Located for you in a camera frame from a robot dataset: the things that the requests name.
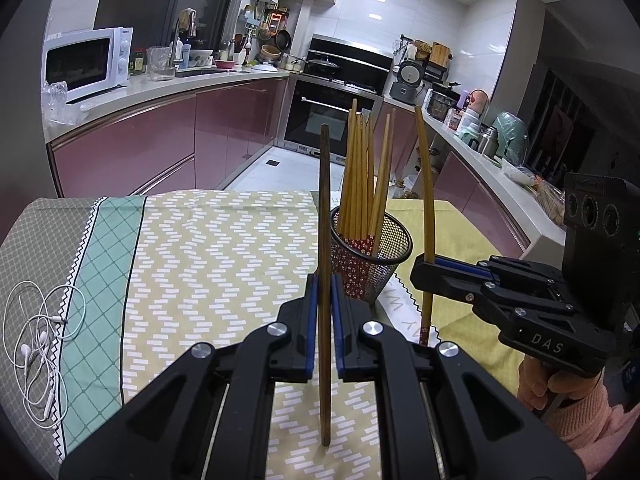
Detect white wired earphones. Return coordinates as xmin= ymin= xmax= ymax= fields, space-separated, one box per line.
xmin=2 ymin=280 xmax=86 ymax=431

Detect dark brown wooden chopstick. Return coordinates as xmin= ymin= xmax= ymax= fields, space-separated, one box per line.
xmin=317 ymin=124 xmax=333 ymax=448

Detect pink base cabinets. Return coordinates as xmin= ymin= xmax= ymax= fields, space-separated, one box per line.
xmin=382 ymin=105 xmax=531 ymax=256
xmin=47 ymin=77 xmax=291 ymax=198

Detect black wok with lid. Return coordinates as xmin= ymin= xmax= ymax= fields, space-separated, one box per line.
xmin=302 ymin=56 xmax=341 ymax=80

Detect black mesh utensil holder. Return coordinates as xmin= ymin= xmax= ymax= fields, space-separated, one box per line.
xmin=330 ymin=205 xmax=412 ymax=303

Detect patterned tablecloth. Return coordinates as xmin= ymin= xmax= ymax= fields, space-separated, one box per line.
xmin=0 ymin=189 xmax=436 ymax=480

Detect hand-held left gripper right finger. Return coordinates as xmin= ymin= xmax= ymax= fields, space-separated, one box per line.
xmin=327 ymin=274 xmax=586 ymax=480

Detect black range hood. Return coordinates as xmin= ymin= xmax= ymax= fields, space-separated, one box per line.
xmin=307 ymin=34 xmax=393 ymax=93

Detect white microwave oven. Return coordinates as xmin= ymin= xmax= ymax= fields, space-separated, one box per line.
xmin=41 ymin=26 xmax=135 ymax=107

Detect clear plastic jug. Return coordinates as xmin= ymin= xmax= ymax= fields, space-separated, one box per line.
xmin=146 ymin=46 xmax=177 ymax=82

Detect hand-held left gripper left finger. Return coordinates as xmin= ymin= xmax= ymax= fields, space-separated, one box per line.
xmin=59 ymin=272 xmax=321 ymax=480

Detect wall rack with utensils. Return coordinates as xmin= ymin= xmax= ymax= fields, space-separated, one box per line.
xmin=242 ymin=4 xmax=291 ymax=46

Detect yellow cloth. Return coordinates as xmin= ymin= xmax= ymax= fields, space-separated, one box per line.
xmin=385 ymin=199 xmax=526 ymax=401

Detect bundle of bamboo chopsticks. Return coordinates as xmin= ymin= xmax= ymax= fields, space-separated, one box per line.
xmin=334 ymin=99 xmax=397 ymax=301

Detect chrome kitchen faucet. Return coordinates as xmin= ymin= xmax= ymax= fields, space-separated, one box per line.
xmin=172 ymin=8 xmax=197 ymax=68

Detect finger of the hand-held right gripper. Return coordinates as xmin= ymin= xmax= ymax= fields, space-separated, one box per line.
xmin=434 ymin=255 xmax=567 ymax=294
xmin=410 ymin=254 xmax=572 ymax=329

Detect bamboo chopstick red patterned end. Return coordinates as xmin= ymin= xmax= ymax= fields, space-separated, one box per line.
xmin=414 ymin=105 xmax=437 ymax=347

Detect clear plastic bags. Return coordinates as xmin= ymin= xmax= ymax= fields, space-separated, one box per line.
xmin=42 ymin=81 xmax=83 ymax=123

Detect green plastic bag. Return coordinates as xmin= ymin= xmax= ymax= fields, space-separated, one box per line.
xmin=492 ymin=111 xmax=528 ymax=166

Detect built-in black oven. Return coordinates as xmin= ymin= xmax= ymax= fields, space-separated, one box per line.
xmin=284 ymin=80 xmax=378 ymax=158

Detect bagged food packets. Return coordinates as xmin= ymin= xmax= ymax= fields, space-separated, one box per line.
xmin=500 ymin=160 xmax=566 ymax=226

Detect person's right hand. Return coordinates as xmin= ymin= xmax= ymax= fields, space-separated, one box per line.
xmin=516 ymin=357 xmax=552 ymax=412

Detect grey rice cooker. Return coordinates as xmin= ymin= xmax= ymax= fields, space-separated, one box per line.
xmin=390 ymin=60 xmax=426 ymax=102

